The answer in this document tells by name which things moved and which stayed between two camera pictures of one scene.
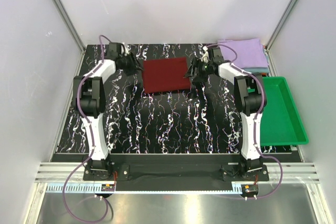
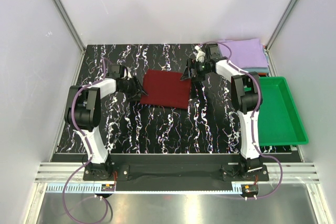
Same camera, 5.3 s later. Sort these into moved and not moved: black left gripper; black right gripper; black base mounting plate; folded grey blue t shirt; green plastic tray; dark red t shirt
Moved: dark red t shirt; black left gripper
Not moved: folded grey blue t shirt; green plastic tray; black right gripper; black base mounting plate
